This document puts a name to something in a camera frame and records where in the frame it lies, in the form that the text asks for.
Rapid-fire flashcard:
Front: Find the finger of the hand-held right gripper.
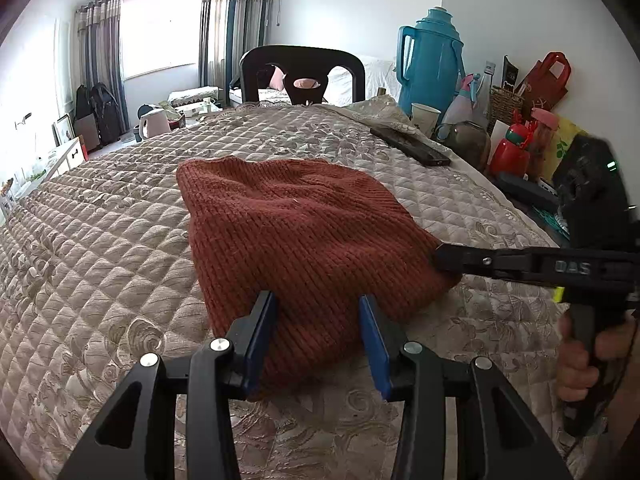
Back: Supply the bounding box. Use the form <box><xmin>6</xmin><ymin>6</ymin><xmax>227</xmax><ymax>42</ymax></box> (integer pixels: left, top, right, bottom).
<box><xmin>434</xmin><ymin>242</ymin><xmax>538</xmax><ymax>282</ymax></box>

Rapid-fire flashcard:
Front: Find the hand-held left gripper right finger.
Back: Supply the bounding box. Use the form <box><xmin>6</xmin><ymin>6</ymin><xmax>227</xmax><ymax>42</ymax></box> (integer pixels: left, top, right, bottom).
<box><xmin>358</xmin><ymin>294</ymin><xmax>573</xmax><ymax>480</ymax></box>

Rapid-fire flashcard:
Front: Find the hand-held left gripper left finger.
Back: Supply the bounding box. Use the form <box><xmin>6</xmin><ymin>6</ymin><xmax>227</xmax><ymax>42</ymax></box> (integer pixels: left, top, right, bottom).
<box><xmin>57</xmin><ymin>290</ymin><xmax>278</xmax><ymax>480</ymax></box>

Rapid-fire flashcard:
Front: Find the rust knitted sweater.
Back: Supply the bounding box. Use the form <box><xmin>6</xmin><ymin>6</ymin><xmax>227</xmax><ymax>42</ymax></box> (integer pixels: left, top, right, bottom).
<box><xmin>176</xmin><ymin>156</ymin><xmax>461</xmax><ymax>401</ymax></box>

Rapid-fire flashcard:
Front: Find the person's right hand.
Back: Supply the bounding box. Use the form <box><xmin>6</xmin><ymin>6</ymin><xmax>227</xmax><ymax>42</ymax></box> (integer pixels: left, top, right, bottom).
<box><xmin>556</xmin><ymin>310</ymin><xmax>638</xmax><ymax>406</ymax></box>

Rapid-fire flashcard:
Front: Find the teal woven mat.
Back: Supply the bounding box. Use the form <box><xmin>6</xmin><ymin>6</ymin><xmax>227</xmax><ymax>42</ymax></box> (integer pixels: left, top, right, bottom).
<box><xmin>540</xmin><ymin>210</ymin><xmax>571</xmax><ymax>241</ymax></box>

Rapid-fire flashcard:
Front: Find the yellow leaf-print bag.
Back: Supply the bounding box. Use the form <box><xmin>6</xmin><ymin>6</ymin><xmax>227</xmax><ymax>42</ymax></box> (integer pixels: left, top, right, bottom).
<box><xmin>552</xmin><ymin>115</ymin><xmax>588</xmax><ymax>181</ymax></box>

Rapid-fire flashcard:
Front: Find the pink-lidded jar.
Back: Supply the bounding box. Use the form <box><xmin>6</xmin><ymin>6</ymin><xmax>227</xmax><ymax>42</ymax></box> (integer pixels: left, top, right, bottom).
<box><xmin>530</xmin><ymin>107</ymin><xmax>558</xmax><ymax>181</ymax></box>

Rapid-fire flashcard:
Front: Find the red water bottle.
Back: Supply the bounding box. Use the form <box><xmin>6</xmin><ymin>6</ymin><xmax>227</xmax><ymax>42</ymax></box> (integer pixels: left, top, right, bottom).
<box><xmin>489</xmin><ymin>112</ymin><xmax>532</xmax><ymax>178</ymax></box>

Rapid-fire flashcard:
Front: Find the smoky glass teapot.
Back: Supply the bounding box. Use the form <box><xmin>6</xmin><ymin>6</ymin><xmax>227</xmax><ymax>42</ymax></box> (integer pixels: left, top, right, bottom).
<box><xmin>434</xmin><ymin>121</ymin><xmax>493</xmax><ymax>171</ymax></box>

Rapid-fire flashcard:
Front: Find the red gift bag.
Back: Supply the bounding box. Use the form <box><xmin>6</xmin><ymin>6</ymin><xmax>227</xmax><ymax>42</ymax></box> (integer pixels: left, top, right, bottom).
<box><xmin>515</xmin><ymin>51</ymin><xmax>572</xmax><ymax>113</ymax></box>

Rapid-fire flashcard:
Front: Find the wicker basket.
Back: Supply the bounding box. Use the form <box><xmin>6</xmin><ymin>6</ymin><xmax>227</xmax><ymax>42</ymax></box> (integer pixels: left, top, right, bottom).
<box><xmin>489</xmin><ymin>85</ymin><xmax>523</xmax><ymax>133</ymax></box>

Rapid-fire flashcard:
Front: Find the black remote control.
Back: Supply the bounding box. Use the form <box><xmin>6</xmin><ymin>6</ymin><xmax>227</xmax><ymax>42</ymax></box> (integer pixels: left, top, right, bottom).
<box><xmin>370</xmin><ymin>126</ymin><xmax>452</xmax><ymax>167</ymax></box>

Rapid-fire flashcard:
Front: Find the paper cup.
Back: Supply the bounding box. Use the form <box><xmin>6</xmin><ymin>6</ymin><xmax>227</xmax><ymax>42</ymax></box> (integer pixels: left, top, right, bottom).
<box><xmin>411</xmin><ymin>102</ymin><xmax>442</xmax><ymax>138</ymax></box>

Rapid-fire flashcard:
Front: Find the black gift box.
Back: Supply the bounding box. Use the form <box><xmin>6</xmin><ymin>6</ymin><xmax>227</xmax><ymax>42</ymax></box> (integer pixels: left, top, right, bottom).
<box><xmin>501</xmin><ymin>55</ymin><xmax>521</xmax><ymax>93</ymax></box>

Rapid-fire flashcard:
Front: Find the pastel spray bottle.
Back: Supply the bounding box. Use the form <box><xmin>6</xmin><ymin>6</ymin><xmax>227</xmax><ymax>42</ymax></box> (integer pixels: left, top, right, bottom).
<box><xmin>452</xmin><ymin>72</ymin><xmax>488</xmax><ymax>126</ymax></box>

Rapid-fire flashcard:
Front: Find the beige quilted blanket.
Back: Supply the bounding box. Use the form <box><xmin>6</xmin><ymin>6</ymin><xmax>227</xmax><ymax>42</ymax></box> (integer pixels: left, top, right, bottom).
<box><xmin>0</xmin><ymin>95</ymin><xmax>601</xmax><ymax>480</ymax></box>

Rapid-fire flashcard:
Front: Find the white sofa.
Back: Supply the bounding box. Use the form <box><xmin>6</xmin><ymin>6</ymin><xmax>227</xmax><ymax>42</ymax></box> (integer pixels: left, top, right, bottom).
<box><xmin>325</xmin><ymin>55</ymin><xmax>401</xmax><ymax>106</ymax></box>

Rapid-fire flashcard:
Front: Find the teal thermos jug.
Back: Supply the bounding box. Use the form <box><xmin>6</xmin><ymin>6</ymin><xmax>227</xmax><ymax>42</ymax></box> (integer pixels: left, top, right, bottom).
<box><xmin>396</xmin><ymin>6</ymin><xmax>467</xmax><ymax>123</ymax></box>

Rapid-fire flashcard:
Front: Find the pink pillow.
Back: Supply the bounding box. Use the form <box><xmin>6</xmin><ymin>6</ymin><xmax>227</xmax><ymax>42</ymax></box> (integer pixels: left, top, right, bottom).
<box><xmin>270</xmin><ymin>67</ymin><xmax>321</xmax><ymax>93</ymax></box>

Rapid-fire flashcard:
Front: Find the white electric kettle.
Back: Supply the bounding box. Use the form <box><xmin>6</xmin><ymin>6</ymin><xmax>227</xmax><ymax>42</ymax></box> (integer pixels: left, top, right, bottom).
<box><xmin>137</xmin><ymin>107</ymin><xmax>171</xmax><ymax>141</ymax></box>

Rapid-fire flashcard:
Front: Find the low coffee table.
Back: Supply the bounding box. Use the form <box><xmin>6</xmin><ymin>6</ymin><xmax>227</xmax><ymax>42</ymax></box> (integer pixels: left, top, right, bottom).
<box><xmin>167</xmin><ymin>87</ymin><xmax>226</xmax><ymax>116</ymax></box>

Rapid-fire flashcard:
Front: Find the black chair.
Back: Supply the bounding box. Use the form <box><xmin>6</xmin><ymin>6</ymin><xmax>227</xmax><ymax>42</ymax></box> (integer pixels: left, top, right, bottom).
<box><xmin>239</xmin><ymin>45</ymin><xmax>365</xmax><ymax>107</ymax></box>

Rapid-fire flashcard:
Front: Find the white low cabinet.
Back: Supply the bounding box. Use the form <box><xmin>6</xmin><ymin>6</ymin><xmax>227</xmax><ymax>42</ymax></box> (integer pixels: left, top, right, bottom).
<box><xmin>0</xmin><ymin>137</ymin><xmax>91</xmax><ymax>226</ymax></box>

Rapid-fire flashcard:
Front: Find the black backpack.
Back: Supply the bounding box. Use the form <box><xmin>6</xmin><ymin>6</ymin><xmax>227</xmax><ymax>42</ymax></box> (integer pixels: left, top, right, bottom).
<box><xmin>91</xmin><ymin>82</ymin><xmax>123</xmax><ymax>146</ymax></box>
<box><xmin>75</xmin><ymin>85</ymin><xmax>96</xmax><ymax>121</ymax></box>

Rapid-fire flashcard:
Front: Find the framed picture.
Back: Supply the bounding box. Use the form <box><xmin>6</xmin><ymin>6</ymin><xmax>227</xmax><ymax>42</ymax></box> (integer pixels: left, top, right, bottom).
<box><xmin>52</xmin><ymin>115</ymin><xmax>76</xmax><ymax>148</ymax></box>

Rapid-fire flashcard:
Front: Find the grey striped curtain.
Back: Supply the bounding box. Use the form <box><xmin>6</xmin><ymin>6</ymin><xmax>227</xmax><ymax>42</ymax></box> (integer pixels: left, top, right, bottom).
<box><xmin>75</xmin><ymin>0</ymin><xmax>126</xmax><ymax>126</ymax></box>
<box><xmin>199</xmin><ymin>0</ymin><xmax>273</xmax><ymax>88</ymax></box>

